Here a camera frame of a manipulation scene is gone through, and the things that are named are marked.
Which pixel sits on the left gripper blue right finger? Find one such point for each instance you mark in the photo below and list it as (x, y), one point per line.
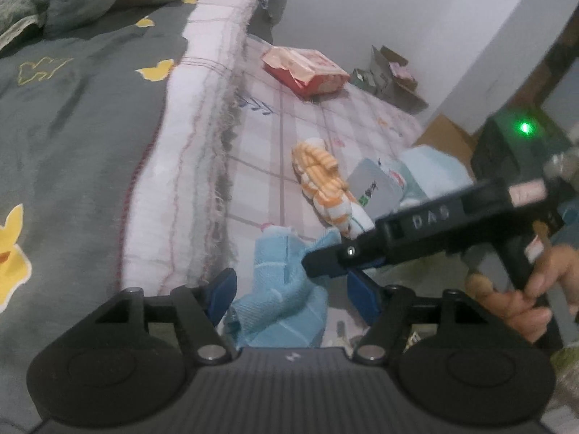
(386, 310)

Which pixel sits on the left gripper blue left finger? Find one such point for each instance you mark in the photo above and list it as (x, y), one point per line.
(198, 312)

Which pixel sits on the light blue towel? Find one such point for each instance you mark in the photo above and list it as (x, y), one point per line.
(285, 308)

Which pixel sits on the white strawberry tissue pack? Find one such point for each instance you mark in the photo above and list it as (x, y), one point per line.
(378, 187)

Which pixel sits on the person right hand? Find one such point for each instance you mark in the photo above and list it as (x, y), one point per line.
(517, 308)

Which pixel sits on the white fuzzy blanket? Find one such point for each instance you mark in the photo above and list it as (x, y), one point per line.
(174, 230)

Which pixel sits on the white plastic bag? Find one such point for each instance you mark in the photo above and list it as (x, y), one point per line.
(423, 173)

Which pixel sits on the brown cardboard box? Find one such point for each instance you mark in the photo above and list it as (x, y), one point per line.
(444, 135)

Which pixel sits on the orange striped socks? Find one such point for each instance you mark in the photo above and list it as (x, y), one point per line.
(321, 182)

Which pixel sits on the small cardboard box with clothes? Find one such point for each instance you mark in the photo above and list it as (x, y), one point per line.
(386, 65)

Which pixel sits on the dark green bedsheet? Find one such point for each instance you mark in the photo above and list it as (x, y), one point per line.
(79, 115)

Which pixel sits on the red wet wipes pack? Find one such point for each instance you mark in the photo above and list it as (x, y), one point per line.
(306, 72)

